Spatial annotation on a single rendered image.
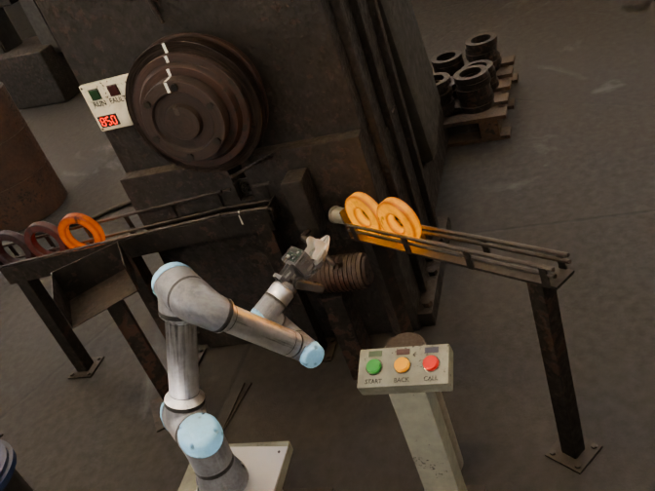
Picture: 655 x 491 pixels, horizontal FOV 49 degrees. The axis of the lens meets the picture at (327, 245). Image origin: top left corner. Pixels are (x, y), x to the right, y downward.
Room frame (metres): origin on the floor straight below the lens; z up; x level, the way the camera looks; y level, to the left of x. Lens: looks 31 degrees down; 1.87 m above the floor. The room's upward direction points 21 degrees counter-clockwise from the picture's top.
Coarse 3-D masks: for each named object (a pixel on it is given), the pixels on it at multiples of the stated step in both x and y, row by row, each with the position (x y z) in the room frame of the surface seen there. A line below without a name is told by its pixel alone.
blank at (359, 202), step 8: (360, 192) 2.00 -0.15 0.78; (352, 200) 2.00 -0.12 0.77; (360, 200) 1.96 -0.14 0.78; (368, 200) 1.95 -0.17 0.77; (352, 208) 2.01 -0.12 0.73; (360, 208) 1.98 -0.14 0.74; (368, 208) 1.94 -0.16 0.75; (352, 216) 2.02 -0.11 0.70; (360, 216) 2.01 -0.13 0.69; (368, 216) 1.95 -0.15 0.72; (376, 216) 1.92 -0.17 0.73; (360, 224) 2.00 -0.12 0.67; (368, 224) 1.98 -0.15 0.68; (376, 224) 1.92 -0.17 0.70
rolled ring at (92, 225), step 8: (64, 216) 2.66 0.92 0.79; (72, 216) 2.62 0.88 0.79; (80, 216) 2.62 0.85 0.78; (88, 216) 2.63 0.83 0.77; (64, 224) 2.64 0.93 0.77; (80, 224) 2.61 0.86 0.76; (88, 224) 2.60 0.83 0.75; (96, 224) 2.61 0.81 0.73; (64, 232) 2.65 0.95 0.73; (96, 232) 2.59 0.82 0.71; (64, 240) 2.66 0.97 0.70; (72, 240) 2.67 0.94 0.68; (96, 240) 2.60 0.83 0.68; (104, 240) 2.62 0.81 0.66
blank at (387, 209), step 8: (384, 200) 1.88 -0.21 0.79; (392, 200) 1.85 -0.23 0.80; (400, 200) 1.84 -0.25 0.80; (376, 208) 1.90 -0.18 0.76; (384, 208) 1.87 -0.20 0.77; (392, 208) 1.84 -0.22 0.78; (400, 208) 1.81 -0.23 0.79; (408, 208) 1.81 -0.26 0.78; (384, 216) 1.88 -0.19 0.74; (392, 216) 1.89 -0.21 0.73; (400, 216) 1.82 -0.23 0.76; (408, 216) 1.79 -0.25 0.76; (416, 216) 1.80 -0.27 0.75; (384, 224) 1.89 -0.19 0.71; (392, 224) 1.88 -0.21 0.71; (408, 224) 1.79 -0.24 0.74; (416, 224) 1.79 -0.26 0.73; (392, 232) 1.87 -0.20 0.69; (400, 232) 1.85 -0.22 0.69; (408, 232) 1.80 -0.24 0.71; (416, 232) 1.78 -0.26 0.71
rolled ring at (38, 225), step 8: (32, 224) 2.73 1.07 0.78; (40, 224) 2.71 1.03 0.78; (48, 224) 2.71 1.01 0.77; (24, 232) 2.74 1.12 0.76; (32, 232) 2.72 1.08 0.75; (48, 232) 2.69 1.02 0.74; (56, 232) 2.68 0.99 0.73; (24, 240) 2.75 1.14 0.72; (32, 240) 2.74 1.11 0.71; (56, 240) 2.69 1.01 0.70; (32, 248) 2.74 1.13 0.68; (40, 248) 2.75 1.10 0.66; (64, 248) 2.68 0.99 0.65
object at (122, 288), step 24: (72, 264) 2.40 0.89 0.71; (96, 264) 2.41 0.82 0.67; (120, 264) 2.42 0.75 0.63; (72, 288) 2.39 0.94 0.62; (96, 288) 2.37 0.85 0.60; (120, 288) 2.29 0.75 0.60; (72, 312) 2.29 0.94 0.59; (96, 312) 2.21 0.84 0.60; (120, 312) 2.28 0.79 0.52; (144, 336) 2.32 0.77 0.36; (144, 360) 2.28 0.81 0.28; (168, 384) 2.28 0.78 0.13
